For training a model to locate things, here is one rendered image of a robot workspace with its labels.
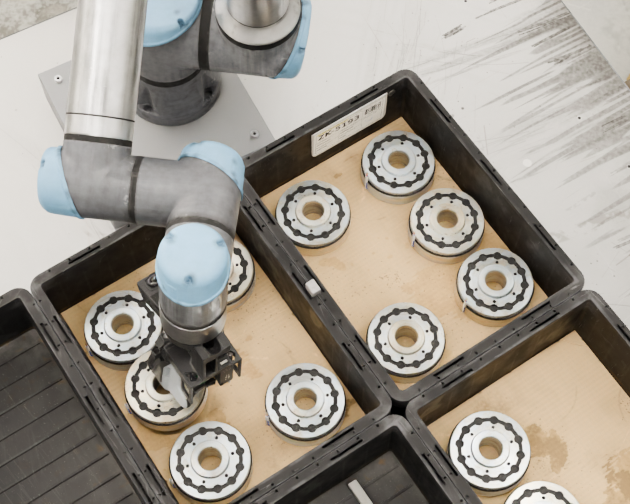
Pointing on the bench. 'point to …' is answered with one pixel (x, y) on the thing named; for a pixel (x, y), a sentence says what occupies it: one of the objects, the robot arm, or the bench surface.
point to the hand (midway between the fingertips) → (186, 371)
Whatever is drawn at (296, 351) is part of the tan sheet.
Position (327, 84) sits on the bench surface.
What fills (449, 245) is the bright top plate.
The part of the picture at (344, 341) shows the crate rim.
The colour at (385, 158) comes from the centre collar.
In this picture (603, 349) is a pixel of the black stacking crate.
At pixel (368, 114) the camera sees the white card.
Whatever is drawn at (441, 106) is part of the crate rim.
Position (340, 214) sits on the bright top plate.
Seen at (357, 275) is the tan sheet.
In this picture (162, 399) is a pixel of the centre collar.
